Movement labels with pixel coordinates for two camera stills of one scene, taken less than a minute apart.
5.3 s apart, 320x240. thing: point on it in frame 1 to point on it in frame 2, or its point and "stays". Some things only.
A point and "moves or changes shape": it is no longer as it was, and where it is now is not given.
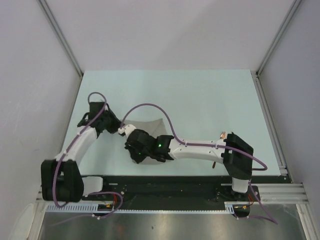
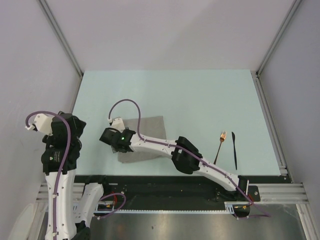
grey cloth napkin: (154, 128) moves or changes shape
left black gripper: (117, 123) to (80, 124)
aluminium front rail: (284, 193) stays
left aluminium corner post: (60, 35) stays
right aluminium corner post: (285, 25) stays
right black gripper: (137, 159) to (119, 132)
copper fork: (224, 135) stays
